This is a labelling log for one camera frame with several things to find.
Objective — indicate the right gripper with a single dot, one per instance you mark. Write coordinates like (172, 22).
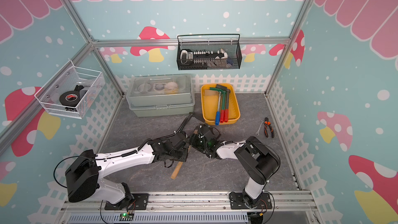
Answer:
(194, 138)

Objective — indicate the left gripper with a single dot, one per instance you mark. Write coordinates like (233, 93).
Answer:
(184, 156)

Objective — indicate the wooden handle hammer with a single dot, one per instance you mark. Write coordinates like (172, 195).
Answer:
(180, 164)

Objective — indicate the chrome tool blue handle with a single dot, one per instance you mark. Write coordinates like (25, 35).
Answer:
(218, 113)

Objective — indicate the green hoe red handle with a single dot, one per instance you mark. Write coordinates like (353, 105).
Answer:
(214, 89)

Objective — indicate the black hoe red handle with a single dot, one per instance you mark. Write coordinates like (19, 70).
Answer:
(225, 109)

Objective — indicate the yellow plastic storage box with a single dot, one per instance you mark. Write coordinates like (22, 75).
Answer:
(210, 103)

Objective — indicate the black pick red handle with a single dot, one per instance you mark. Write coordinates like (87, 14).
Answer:
(197, 116)

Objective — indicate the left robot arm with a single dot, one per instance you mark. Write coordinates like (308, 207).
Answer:
(86, 176)

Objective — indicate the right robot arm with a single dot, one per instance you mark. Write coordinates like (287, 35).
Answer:
(259, 161)

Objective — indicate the small silver wrench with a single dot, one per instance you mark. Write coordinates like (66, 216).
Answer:
(259, 129)

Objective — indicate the green lidded toolbox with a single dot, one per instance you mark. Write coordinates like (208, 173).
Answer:
(152, 96)

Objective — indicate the orange black pliers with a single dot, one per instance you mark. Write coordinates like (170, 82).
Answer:
(268, 129)

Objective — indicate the green circuit board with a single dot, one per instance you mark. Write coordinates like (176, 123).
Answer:
(126, 217)

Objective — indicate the black socket set holder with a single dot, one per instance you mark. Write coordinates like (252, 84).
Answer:
(188, 57)

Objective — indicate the black tape roll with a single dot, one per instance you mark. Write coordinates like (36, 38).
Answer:
(70, 98)

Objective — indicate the black wire mesh basket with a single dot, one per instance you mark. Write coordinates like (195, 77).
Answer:
(230, 43)

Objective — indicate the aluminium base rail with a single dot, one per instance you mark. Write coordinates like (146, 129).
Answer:
(213, 207)

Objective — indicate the white wire wall basket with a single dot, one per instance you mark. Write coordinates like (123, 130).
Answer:
(88, 82)

